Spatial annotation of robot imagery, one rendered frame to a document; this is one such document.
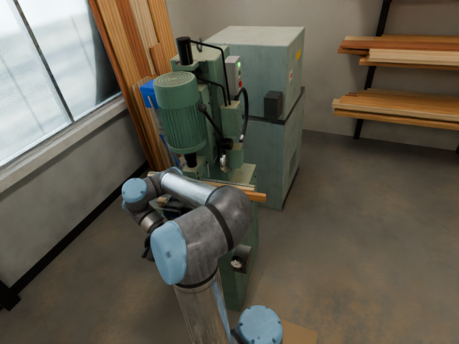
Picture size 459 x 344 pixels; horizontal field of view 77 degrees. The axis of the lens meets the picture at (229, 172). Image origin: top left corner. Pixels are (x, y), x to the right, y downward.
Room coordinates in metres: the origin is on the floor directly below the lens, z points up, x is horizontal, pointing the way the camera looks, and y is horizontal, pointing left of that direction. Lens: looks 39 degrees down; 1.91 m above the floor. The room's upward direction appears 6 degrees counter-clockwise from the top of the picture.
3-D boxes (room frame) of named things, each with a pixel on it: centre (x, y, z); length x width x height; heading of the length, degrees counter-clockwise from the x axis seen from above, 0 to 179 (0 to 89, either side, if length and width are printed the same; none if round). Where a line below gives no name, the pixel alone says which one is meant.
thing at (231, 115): (1.28, -0.04, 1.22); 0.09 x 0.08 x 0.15; 159
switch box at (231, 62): (1.38, -0.07, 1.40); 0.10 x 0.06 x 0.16; 159
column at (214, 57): (1.41, 0.08, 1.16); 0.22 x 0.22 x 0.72; 69
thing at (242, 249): (0.91, -0.02, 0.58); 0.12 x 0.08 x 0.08; 159
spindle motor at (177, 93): (1.13, 0.18, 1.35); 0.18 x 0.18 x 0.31
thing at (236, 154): (1.25, -0.04, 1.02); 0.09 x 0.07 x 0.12; 69
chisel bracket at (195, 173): (1.15, 0.17, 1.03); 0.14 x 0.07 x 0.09; 159
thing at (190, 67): (1.27, 0.13, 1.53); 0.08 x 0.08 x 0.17; 69
